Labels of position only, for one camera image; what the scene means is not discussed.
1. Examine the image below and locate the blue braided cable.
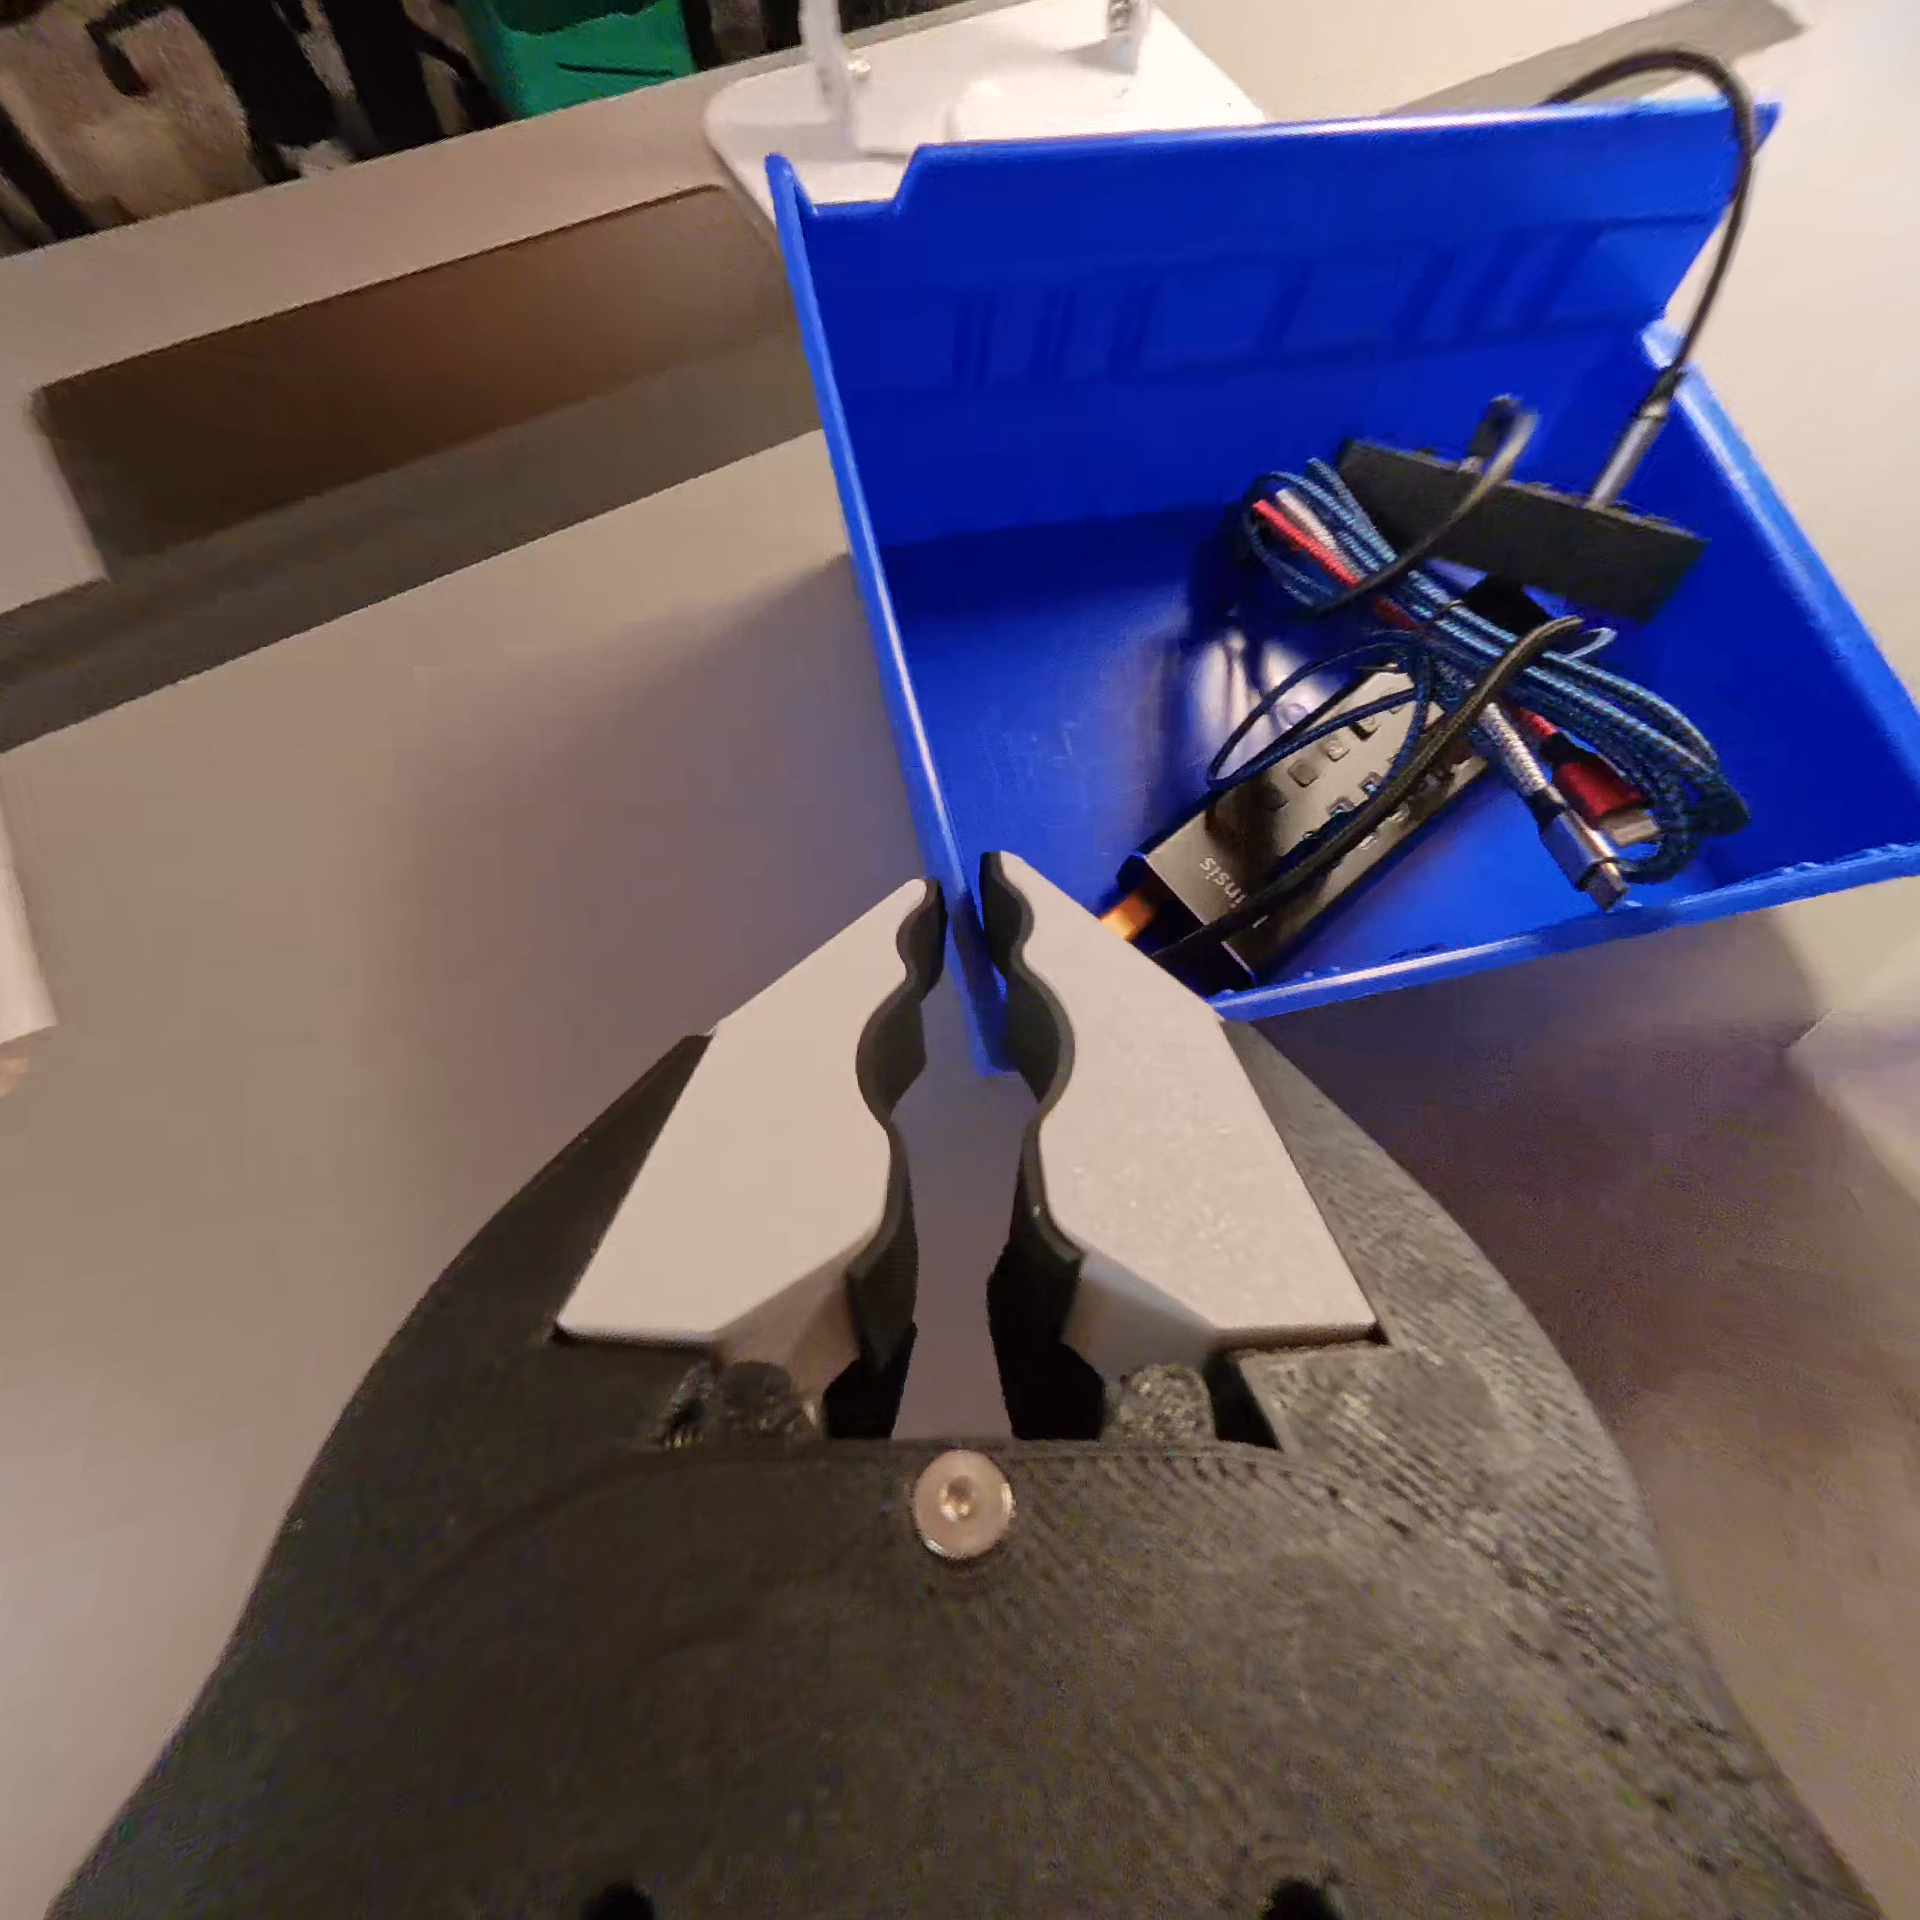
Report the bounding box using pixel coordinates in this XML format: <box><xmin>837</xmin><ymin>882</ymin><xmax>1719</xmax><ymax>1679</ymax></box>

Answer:
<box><xmin>1242</xmin><ymin>457</ymin><xmax>1754</xmax><ymax>887</ymax></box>

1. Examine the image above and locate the braided black usb cable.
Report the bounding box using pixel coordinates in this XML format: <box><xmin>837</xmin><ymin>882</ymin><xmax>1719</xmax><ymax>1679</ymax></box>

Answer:
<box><xmin>1546</xmin><ymin>53</ymin><xmax>1760</xmax><ymax>505</ymax></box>

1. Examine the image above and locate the red cable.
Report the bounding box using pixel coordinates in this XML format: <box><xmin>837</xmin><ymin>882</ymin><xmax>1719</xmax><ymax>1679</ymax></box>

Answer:
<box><xmin>1252</xmin><ymin>503</ymin><xmax>1653</xmax><ymax>818</ymax></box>

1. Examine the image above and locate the black USB hub with cables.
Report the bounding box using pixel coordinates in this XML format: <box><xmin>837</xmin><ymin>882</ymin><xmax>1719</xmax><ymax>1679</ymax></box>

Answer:
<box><xmin>1200</xmin><ymin>616</ymin><xmax>1613</xmax><ymax>962</ymax></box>

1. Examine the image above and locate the long black button hub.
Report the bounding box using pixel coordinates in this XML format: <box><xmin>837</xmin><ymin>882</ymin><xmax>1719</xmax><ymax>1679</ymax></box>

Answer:
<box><xmin>1117</xmin><ymin>576</ymin><xmax>1562</xmax><ymax>993</ymax></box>

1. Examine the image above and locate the blue plastic bin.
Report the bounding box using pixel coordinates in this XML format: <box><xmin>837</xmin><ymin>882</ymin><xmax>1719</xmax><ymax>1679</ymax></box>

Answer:
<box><xmin>766</xmin><ymin>96</ymin><xmax>1920</xmax><ymax>1074</ymax></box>

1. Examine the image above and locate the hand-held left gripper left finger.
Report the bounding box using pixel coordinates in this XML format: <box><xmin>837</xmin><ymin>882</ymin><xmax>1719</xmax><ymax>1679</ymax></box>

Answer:
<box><xmin>550</xmin><ymin>881</ymin><xmax>950</xmax><ymax>1434</ymax></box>

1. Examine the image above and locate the green plastic bin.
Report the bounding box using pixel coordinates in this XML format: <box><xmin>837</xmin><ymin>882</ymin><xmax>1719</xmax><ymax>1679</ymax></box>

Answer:
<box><xmin>456</xmin><ymin>0</ymin><xmax>699</xmax><ymax>121</ymax></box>

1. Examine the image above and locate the white document stand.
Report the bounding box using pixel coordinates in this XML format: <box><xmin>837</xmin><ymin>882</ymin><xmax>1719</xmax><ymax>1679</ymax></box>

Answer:
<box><xmin>703</xmin><ymin>0</ymin><xmax>1268</xmax><ymax>161</ymax></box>

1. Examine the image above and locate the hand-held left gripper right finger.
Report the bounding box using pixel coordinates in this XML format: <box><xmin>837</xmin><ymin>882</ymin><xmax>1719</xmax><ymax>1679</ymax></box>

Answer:
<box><xmin>976</xmin><ymin>853</ymin><xmax>1382</xmax><ymax>1434</ymax></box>

